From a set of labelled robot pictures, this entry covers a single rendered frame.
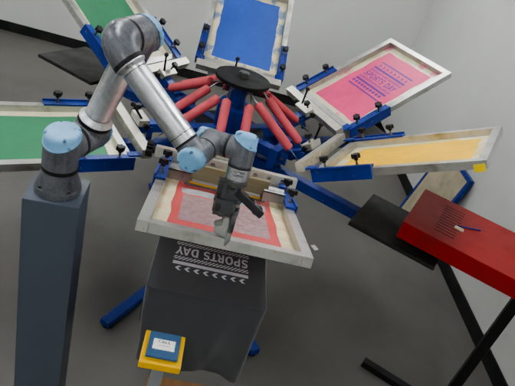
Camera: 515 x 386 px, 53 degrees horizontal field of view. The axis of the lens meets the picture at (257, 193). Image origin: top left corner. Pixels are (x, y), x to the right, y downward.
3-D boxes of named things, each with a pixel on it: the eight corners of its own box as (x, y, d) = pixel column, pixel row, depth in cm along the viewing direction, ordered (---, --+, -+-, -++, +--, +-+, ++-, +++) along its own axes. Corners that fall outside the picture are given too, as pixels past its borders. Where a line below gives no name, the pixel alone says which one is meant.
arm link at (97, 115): (54, 142, 176) (116, 8, 147) (81, 129, 189) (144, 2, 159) (80, 165, 176) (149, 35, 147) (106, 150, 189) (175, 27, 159)
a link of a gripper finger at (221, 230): (210, 242, 166) (216, 214, 165) (227, 246, 166) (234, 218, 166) (210, 244, 162) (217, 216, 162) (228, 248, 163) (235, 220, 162)
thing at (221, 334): (237, 385, 212) (267, 312, 190) (128, 364, 206) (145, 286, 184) (238, 378, 215) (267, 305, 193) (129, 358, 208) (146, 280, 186)
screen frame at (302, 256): (310, 269, 171) (313, 258, 170) (134, 230, 163) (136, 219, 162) (283, 197, 246) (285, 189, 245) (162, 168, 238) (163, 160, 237)
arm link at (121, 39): (100, 14, 137) (209, 164, 144) (124, 9, 146) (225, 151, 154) (76, 39, 143) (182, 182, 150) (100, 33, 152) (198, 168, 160)
